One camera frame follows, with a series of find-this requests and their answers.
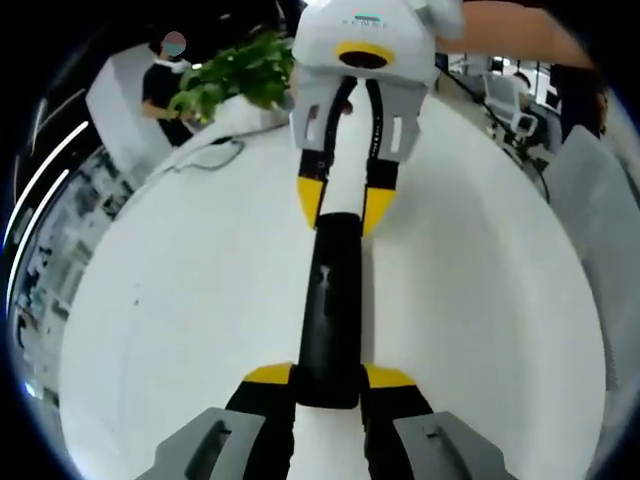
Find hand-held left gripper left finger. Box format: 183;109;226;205
133;363;297;480

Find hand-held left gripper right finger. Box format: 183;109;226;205
359;362;524;480

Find black remote control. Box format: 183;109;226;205
296;211;365;411

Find green plant in white pot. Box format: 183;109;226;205
166;30;297;135

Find white mesh laundry bag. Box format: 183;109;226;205
543;123;629;396

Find white square pillar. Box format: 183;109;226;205
83;49;177;172

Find ceiling light strips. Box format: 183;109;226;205
3;118;92;314

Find grey table cable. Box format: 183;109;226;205
163;136;247;172

